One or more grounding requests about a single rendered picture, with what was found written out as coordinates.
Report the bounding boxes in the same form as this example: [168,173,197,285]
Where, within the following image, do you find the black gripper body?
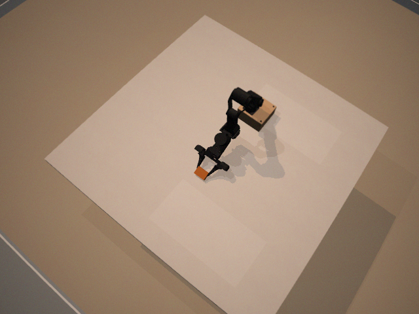
[194,143,230,171]

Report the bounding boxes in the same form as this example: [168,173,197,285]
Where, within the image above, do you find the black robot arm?
[205,87,264,160]

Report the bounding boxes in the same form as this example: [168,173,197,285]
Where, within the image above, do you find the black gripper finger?
[197,153,205,167]
[207,165,221,176]

